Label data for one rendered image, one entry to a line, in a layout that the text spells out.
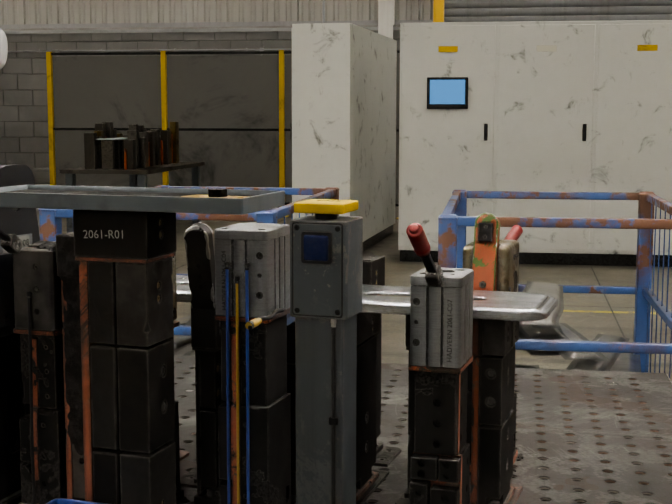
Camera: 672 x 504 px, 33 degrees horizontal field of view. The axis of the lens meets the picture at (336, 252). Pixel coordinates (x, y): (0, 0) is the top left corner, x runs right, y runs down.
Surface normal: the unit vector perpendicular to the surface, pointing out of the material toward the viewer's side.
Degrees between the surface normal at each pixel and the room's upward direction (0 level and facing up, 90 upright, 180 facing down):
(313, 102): 90
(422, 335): 90
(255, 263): 90
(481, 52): 90
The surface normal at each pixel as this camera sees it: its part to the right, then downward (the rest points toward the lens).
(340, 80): -0.22, 0.12
